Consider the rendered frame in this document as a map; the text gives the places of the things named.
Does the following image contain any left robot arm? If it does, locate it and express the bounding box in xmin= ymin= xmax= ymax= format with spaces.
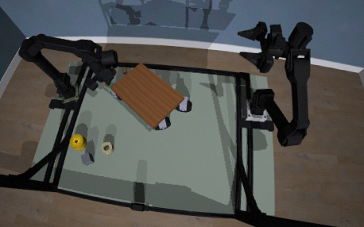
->
xmin=18 ymin=34 xmax=118 ymax=99

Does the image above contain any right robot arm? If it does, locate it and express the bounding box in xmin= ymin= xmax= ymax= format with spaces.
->
xmin=250 ymin=22 xmax=313 ymax=147

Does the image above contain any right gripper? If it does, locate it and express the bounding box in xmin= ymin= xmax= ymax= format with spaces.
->
xmin=238 ymin=21 xmax=287 ymax=73

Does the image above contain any wooden dolly with black caster wheels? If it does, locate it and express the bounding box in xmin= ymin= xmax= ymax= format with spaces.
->
xmin=104 ymin=63 xmax=192 ymax=130

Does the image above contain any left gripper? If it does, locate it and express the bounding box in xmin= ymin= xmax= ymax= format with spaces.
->
xmin=84 ymin=63 xmax=119 ymax=91

